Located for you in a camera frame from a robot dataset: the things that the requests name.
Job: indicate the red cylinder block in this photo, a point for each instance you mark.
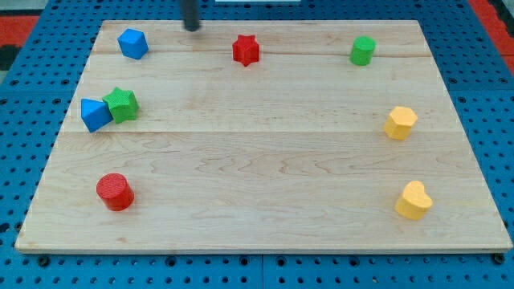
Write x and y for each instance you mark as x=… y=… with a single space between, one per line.
x=115 y=191

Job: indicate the red star block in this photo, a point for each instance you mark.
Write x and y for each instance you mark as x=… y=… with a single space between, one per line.
x=245 y=50

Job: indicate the blue triangle block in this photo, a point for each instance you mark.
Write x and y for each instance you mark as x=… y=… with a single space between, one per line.
x=95 y=114

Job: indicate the yellow heart block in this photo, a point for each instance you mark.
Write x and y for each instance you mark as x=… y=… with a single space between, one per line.
x=414 y=202

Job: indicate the yellow hexagon block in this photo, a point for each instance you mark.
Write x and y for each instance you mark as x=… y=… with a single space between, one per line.
x=399 y=123

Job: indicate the green cylinder block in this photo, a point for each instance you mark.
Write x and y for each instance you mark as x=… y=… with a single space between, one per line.
x=362 y=50

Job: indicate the green star block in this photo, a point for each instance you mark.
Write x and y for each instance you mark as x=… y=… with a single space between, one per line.
x=122 y=105

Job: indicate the light wooden board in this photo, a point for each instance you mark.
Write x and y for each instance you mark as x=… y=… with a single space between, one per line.
x=285 y=156

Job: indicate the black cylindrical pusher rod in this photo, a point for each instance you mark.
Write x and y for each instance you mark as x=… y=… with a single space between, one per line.
x=190 y=14

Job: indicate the blue cube block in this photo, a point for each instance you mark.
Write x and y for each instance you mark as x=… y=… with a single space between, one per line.
x=133 y=44

